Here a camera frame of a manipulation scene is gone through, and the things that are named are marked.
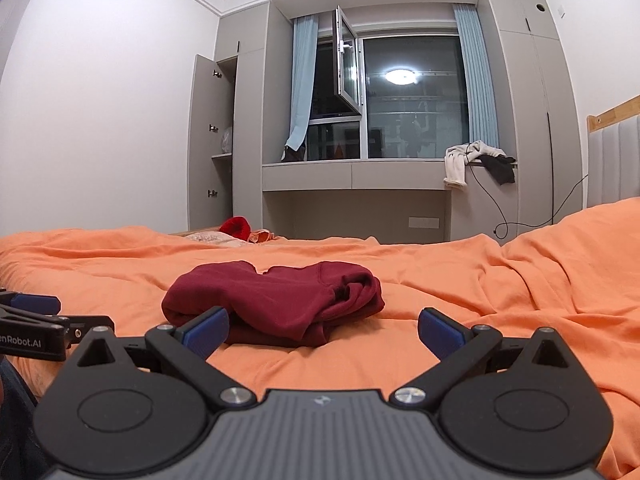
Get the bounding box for pale patterned cloth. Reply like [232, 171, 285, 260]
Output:
[189, 232, 251, 249]

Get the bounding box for red plush item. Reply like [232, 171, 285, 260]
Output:
[220, 216, 252, 238]

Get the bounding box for grey window ledge cabinet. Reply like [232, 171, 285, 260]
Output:
[261, 159, 453, 192]

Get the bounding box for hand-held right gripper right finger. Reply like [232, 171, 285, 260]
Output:
[389, 307, 576, 407]

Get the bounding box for grey open wardrobe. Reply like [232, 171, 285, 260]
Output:
[187, 2, 273, 233]

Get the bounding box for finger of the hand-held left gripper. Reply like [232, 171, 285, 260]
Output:
[0, 287, 70, 332]

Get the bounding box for white garment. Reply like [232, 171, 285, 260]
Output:
[444, 141, 507, 191]

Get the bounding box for person's blue jeans leg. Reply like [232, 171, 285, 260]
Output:
[0, 355, 51, 480]

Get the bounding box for large window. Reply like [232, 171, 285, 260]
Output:
[306, 34, 471, 162]

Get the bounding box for grey padded headboard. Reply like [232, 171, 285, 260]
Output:
[586, 95, 640, 209]

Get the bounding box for open window sash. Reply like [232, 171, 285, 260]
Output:
[332, 6, 363, 113]

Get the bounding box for short blue curtain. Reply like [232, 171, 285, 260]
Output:
[285, 15, 319, 153]

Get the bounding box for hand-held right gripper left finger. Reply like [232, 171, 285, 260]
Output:
[75, 306, 258, 408]

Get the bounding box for long blue curtain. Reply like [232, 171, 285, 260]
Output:
[452, 4, 500, 148]

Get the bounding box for black garment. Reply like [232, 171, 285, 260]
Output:
[480, 155, 517, 185]

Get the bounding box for grey closed wardrobe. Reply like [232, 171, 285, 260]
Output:
[482, 0, 588, 241]

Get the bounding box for black cable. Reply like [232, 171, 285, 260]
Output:
[465, 145, 590, 241]

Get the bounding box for dark red sweater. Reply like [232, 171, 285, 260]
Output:
[161, 260, 386, 348]

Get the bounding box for orange duvet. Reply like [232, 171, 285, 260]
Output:
[0, 197, 640, 480]

